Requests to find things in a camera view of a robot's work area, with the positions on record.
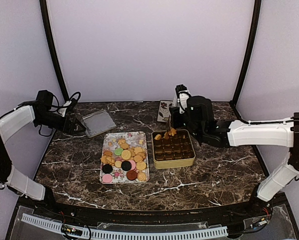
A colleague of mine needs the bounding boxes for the flower shaped cookie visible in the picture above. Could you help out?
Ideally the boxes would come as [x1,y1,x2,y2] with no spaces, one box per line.
[168,127,177,137]
[163,132,170,140]

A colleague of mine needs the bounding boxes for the floral cookie tray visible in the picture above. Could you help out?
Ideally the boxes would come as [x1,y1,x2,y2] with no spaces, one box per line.
[99,131,150,185]

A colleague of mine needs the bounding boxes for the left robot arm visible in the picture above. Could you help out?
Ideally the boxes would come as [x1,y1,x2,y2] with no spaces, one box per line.
[0,90,86,218]

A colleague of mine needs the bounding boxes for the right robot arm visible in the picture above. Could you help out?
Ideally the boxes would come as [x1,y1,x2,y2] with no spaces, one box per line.
[169,91,299,217]

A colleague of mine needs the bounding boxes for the square floral plate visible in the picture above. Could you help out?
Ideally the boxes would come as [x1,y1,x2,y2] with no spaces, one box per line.
[156,100,173,123]

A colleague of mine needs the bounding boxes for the silver tin lid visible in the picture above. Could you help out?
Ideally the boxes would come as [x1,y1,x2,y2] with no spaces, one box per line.
[82,109,117,138]

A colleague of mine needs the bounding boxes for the gold cookie tin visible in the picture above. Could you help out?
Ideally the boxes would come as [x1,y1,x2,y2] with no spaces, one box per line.
[151,129,196,169]

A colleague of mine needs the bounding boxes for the green sandwich cookie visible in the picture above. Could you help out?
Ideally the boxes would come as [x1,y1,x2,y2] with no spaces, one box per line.
[114,147,124,156]

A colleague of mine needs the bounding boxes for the black sandwich cookie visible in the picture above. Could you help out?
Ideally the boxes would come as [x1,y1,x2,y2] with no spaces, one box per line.
[102,164,113,174]
[121,160,132,172]

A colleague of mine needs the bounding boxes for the dotted round yellow biscuit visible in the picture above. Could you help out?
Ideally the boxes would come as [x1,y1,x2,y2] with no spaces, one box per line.
[121,149,132,161]

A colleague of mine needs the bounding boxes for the pink sandwich cookie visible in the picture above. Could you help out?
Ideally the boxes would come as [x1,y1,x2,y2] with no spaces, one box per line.
[129,160,136,170]
[102,173,113,184]

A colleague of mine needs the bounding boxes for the swirl butter cookie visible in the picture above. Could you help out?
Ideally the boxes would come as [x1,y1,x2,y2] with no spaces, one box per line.
[137,171,148,182]

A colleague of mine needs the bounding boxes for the brown chocolate cookie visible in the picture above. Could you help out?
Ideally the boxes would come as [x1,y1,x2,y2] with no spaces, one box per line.
[126,170,138,181]

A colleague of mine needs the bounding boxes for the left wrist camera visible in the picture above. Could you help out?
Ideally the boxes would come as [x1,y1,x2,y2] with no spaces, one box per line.
[56,100,72,117]

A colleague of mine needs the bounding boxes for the white slotted cable duct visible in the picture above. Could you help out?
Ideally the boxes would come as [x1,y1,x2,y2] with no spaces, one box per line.
[21,213,228,240]

